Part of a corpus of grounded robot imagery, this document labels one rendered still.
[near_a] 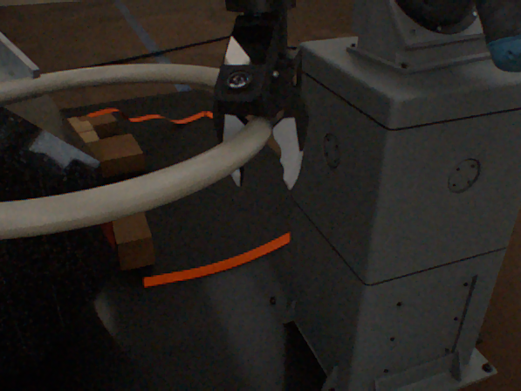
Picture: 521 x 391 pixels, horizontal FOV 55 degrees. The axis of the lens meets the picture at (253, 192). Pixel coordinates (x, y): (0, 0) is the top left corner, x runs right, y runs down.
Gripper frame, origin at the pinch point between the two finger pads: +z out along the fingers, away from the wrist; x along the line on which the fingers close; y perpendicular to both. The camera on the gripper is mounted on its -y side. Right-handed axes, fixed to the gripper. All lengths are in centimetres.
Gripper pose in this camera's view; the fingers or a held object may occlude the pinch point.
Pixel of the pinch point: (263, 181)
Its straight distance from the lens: 58.4
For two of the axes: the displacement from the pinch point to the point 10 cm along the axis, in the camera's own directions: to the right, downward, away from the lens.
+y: 2.3, -4.7, 8.5
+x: -9.7, -0.7, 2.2
